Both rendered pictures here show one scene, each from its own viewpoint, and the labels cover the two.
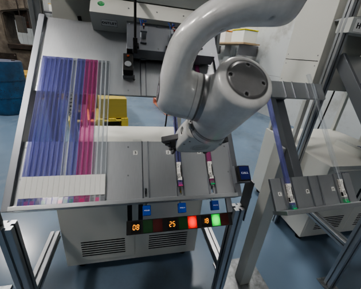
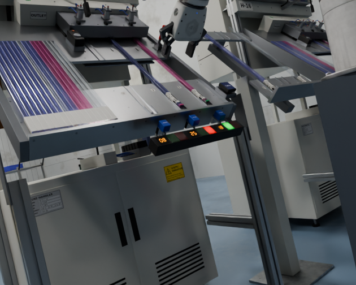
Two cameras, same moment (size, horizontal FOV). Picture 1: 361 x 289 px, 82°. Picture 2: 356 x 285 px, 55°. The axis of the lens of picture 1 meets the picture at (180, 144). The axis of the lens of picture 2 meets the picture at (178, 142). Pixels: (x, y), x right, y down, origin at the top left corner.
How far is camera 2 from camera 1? 0.77 m
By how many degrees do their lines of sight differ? 32
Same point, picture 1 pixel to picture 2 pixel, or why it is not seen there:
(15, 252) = (32, 218)
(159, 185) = (161, 109)
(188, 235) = (202, 249)
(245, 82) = not seen: outside the picture
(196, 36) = not seen: outside the picture
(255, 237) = (272, 189)
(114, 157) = (105, 98)
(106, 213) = (90, 236)
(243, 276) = (289, 257)
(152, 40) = (89, 20)
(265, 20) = not seen: outside the picture
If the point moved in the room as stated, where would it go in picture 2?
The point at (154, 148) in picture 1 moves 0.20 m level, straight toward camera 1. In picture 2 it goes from (138, 89) to (166, 70)
